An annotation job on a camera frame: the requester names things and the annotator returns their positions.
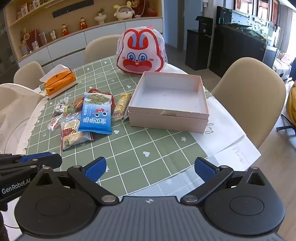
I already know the red and white snack packet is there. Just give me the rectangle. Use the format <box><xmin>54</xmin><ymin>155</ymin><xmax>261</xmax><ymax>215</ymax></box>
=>
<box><xmin>89</xmin><ymin>88</ymin><xmax>116</xmax><ymax>109</ymax></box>

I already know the yellow cracker packet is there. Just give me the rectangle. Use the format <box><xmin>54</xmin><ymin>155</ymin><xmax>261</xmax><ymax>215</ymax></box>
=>
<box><xmin>112</xmin><ymin>92</ymin><xmax>133</xmax><ymax>121</ymax></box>

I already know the clear bread packet red label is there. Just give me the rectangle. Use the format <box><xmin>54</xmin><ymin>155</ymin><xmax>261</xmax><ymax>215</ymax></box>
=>
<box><xmin>60</xmin><ymin>119</ymin><xmax>92</xmax><ymax>151</ymax></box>

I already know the light sofa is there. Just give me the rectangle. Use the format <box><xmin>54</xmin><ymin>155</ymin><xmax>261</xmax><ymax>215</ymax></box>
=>
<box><xmin>273</xmin><ymin>52</ymin><xmax>295</xmax><ymax>80</ymax></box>

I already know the black long bar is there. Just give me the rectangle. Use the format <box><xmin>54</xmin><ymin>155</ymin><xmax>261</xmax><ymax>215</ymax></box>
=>
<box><xmin>52</xmin><ymin>3</ymin><xmax>94</xmax><ymax>18</ymax></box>

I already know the white vase with plant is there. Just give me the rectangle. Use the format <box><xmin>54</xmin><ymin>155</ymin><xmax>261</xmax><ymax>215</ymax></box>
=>
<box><xmin>95</xmin><ymin>8</ymin><xmax>105</xmax><ymax>25</ymax></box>

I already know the brown bun packet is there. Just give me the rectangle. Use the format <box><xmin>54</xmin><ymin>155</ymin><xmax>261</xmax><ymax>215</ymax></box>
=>
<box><xmin>72</xmin><ymin>97</ymin><xmax>85</xmax><ymax>114</ymax></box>

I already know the beige chair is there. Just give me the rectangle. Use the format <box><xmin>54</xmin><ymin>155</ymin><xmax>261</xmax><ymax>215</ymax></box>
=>
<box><xmin>210</xmin><ymin>57</ymin><xmax>287</xmax><ymax>149</ymax></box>
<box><xmin>13</xmin><ymin>61</ymin><xmax>46</xmax><ymax>90</ymax></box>
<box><xmin>83</xmin><ymin>35</ymin><xmax>122</xmax><ymax>64</ymax></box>

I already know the grey bin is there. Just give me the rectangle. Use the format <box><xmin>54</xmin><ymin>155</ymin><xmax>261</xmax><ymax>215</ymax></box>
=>
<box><xmin>262</xmin><ymin>45</ymin><xmax>278</xmax><ymax>69</ymax></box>

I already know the yellow object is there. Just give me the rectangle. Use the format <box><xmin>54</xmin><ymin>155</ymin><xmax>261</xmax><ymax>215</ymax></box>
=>
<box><xmin>285</xmin><ymin>80</ymin><xmax>296</xmax><ymax>118</ymax></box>

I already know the small green white candy packet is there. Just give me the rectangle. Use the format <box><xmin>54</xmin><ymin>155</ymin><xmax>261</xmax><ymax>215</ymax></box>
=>
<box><xmin>54</xmin><ymin>98</ymin><xmax>70</xmax><ymax>114</ymax></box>

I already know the rabbit face plastic bag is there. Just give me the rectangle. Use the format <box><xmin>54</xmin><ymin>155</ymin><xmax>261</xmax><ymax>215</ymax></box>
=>
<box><xmin>115</xmin><ymin>25</ymin><xmax>167</xmax><ymax>76</ymax></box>

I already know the white bunny planter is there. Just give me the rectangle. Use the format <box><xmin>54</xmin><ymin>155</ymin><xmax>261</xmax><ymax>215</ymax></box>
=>
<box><xmin>114</xmin><ymin>1</ymin><xmax>134</xmax><ymax>21</ymax></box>

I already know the pink cardboard box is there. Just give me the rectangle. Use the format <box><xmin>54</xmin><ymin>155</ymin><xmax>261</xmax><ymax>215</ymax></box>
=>
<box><xmin>128</xmin><ymin>71</ymin><xmax>210</xmax><ymax>133</ymax></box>

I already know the blue snack packet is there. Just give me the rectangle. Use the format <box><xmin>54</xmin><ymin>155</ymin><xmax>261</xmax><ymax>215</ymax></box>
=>
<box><xmin>77</xmin><ymin>92</ymin><xmax>112</xmax><ymax>135</ymax></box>

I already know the black cabinet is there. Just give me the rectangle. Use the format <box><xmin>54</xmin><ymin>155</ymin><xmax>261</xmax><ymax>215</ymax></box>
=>
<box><xmin>209</xmin><ymin>24</ymin><xmax>267</xmax><ymax>78</ymax></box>

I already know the orange tissue box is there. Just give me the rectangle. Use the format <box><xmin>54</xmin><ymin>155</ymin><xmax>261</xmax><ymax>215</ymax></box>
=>
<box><xmin>39</xmin><ymin>64</ymin><xmax>78</xmax><ymax>100</ymax></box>

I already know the black water dispenser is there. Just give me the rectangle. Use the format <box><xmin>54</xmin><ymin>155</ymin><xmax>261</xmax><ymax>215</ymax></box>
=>
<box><xmin>185</xmin><ymin>16</ymin><xmax>213</xmax><ymax>71</ymax></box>

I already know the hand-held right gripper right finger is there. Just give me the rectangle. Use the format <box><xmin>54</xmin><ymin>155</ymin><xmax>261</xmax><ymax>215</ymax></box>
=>
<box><xmin>180</xmin><ymin>157</ymin><xmax>266</xmax><ymax>205</ymax></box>

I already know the glass fish tank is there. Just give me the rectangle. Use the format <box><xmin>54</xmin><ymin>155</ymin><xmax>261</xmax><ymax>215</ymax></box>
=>
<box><xmin>216</xmin><ymin>6</ymin><xmax>281</xmax><ymax>37</ymax></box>

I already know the green checked tablecloth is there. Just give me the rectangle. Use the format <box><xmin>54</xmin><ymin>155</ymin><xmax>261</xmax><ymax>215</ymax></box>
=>
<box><xmin>20</xmin><ymin>54</ymin><xmax>216</xmax><ymax>197</ymax></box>

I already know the gold trophy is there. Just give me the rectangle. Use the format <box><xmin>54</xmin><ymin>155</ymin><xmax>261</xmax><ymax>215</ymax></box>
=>
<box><xmin>20</xmin><ymin>29</ymin><xmax>30</xmax><ymax>50</ymax></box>

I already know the black stand leg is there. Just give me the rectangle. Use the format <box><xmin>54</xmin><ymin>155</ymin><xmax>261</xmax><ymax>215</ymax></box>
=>
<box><xmin>276</xmin><ymin>113</ymin><xmax>296</xmax><ymax>136</ymax></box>

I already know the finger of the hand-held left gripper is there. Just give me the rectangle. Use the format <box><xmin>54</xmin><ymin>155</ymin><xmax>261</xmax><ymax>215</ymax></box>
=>
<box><xmin>0</xmin><ymin>164</ymin><xmax>41</xmax><ymax>181</ymax></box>
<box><xmin>0</xmin><ymin>152</ymin><xmax>63</xmax><ymax>172</ymax></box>

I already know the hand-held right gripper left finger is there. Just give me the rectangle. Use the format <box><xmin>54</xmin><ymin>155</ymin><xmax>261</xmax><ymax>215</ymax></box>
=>
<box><xmin>35</xmin><ymin>157</ymin><xmax>118</xmax><ymax>205</ymax></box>

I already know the white chair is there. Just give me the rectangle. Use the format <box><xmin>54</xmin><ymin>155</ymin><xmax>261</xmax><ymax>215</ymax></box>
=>
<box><xmin>0</xmin><ymin>83</ymin><xmax>45</xmax><ymax>154</ymax></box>

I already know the white paper bag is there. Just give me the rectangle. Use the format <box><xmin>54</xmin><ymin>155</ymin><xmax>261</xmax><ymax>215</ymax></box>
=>
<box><xmin>190</xmin><ymin>89</ymin><xmax>262</xmax><ymax>172</ymax></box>

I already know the small red clear candy packet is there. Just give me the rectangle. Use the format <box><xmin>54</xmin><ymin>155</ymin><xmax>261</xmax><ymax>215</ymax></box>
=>
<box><xmin>47</xmin><ymin>117</ymin><xmax>63</xmax><ymax>131</ymax></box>

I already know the white scalloped cloth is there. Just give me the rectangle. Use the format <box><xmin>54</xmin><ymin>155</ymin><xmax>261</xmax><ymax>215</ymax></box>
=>
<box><xmin>16</xmin><ymin>93</ymin><xmax>47</xmax><ymax>155</ymax></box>

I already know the wooden shelf cabinet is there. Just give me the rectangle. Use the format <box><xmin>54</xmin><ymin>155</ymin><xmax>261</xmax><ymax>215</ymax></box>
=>
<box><xmin>3</xmin><ymin>0</ymin><xmax>163</xmax><ymax>67</ymax></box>

